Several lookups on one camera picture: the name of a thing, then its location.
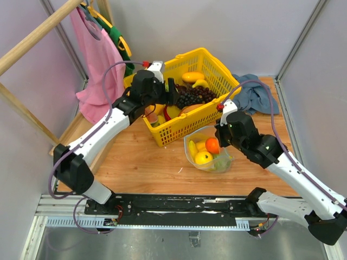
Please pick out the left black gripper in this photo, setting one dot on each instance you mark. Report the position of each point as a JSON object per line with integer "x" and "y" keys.
{"x": 172, "y": 96}

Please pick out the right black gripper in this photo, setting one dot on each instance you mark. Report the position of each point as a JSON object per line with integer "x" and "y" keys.
{"x": 218, "y": 134}

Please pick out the orange fruit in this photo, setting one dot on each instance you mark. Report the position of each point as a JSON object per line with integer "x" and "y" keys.
{"x": 212, "y": 146}

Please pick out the clear zip top bag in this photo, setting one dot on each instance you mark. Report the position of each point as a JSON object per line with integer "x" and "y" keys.
{"x": 201, "y": 134}

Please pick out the yellow bell pepper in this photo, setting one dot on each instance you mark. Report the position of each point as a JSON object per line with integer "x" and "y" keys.
{"x": 201, "y": 146}
{"x": 155, "y": 109}

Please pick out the large yellow lemon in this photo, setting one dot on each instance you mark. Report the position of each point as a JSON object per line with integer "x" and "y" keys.
{"x": 203, "y": 158}

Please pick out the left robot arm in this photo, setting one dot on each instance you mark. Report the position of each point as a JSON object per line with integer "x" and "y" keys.
{"x": 72, "y": 162}

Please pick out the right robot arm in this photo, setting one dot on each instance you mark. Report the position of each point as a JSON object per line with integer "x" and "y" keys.
{"x": 322, "y": 211}

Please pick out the purple grape bunch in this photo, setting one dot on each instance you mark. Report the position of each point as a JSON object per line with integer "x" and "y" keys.
{"x": 188, "y": 89}

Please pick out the yellow pear fruit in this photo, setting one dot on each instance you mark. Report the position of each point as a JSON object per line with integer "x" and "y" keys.
{"x": 174, "y": 111}

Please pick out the dark grape bunch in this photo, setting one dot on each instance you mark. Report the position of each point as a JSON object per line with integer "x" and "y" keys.
{"x": 206, "y": 95}

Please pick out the papaya slice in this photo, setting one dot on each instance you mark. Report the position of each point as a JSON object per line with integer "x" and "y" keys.
{"x": 189, "y": 109}

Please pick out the red chili pepper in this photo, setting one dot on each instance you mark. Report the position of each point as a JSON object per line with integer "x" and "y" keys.
{"x": 166, "y": 114}

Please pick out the yellow mango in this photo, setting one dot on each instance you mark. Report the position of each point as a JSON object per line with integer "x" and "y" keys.
{"x": 192, "y": 77}

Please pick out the small yellow banana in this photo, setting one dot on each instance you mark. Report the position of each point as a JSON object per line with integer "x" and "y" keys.
{"x": 201, "y": 83}

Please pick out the yellow plastic basket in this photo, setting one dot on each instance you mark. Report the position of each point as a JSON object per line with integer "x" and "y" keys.
{"x": 220, "y": 81}

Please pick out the blue crumpled cloth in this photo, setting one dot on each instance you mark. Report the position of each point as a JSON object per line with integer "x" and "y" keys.
{"x": 253, "y": 97}

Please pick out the yellow clothes hanger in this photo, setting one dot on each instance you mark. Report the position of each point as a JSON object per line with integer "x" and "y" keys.
{"x": 120, "y": 42}

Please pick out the green clothes hanger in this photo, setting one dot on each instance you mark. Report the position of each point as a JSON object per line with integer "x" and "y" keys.
{"x": 100, "y": 42}

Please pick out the pink hanging shirt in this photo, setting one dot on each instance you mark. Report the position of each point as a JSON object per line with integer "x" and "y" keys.
{"x": 93, "y": 104}

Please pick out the wooden clothes rack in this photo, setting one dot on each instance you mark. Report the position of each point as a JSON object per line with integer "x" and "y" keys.
{"x": 79, "y": 123}

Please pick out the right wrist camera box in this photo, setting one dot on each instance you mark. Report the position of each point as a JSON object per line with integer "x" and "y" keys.
{"x": 228, "y": 107}

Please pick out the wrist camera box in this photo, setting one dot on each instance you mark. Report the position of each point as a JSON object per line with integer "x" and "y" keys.
{"x": 156, "y": 68}
{"x": 228, "y": 107}

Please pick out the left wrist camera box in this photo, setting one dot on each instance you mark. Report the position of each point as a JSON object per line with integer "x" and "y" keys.
{"x": 156, "y": 68}

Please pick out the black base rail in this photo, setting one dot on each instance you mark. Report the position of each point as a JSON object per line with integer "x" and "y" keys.
{"x": 175, "y": 211}

